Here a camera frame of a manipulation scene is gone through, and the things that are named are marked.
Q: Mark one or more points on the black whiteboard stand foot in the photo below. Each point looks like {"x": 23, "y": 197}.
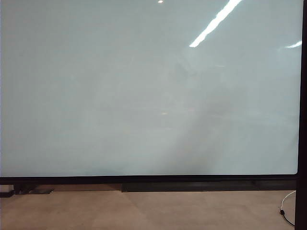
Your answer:
{"x": 21, "y": 189}

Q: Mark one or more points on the black floor strip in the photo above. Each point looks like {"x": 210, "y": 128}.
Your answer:
{"x": 192, "y": 187}

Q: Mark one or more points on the white glass whiteboard black frame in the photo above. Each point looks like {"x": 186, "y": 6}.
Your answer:
{"x": 72, "y": 95}

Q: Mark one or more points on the black vertical stand post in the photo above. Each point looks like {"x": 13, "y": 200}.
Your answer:
{"x": 301, "y": 143}

